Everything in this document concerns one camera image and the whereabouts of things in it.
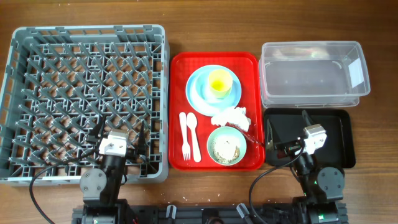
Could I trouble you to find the white plastic fork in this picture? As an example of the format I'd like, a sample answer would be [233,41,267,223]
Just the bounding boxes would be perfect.
[178,112,191,161]

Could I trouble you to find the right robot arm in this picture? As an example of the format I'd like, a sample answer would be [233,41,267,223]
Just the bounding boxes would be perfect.
[263,111,346,223]

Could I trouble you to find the yellow-green plastic cup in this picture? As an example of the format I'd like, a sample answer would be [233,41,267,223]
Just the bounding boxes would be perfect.
[208,69,233,98]

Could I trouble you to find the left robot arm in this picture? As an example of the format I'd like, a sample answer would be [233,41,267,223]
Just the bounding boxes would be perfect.
[72,116,146,224]

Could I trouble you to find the light blue plate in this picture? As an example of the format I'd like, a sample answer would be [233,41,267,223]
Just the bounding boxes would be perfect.
[185,65,242,116]

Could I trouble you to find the red strawberry cake wrapper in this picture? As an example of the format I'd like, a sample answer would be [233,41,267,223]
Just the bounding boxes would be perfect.
[229,124,264,146]

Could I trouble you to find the rice and nut scraps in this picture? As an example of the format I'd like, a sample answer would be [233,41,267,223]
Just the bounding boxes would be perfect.
[212,135,240,164]

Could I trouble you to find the white plastic spoon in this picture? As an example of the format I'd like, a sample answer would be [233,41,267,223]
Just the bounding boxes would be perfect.
[187,112,201,162]

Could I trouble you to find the grey dishwasher rack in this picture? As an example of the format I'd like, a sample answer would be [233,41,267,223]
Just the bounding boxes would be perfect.
[1,24,170,186]

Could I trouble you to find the mint green bowl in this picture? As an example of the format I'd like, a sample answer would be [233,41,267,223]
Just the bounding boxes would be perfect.
[207,126,247,166]

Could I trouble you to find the white napkin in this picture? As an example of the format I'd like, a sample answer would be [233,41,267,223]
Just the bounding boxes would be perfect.
[211,107,251,132]

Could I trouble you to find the black plastic tray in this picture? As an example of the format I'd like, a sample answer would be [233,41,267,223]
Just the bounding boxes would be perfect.
[263,108,356,169]

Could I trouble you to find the red plastic tray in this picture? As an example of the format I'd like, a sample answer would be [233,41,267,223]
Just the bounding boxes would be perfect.
[169,52,266,171]

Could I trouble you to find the clear plastic bin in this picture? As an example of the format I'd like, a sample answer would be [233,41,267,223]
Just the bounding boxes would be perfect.
[258,41,371,108]

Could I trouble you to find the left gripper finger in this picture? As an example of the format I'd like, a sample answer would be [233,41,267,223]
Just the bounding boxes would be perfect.
[126,123,146,159]
[86,116,106,144]

